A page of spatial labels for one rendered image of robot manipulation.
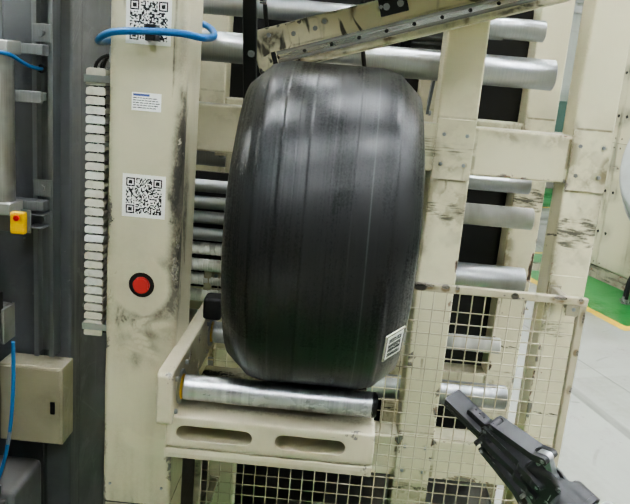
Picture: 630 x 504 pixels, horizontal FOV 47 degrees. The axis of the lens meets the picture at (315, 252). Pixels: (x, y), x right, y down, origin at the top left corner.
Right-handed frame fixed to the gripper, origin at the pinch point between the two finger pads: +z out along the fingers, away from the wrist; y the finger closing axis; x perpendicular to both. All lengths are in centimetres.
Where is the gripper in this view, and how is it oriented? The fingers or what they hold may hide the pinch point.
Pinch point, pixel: (468, 413)
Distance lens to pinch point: 109.3
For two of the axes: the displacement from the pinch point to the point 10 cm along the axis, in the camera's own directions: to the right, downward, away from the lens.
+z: -6.1, -5.7, 5.5
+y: -0.5, 7.2, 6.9
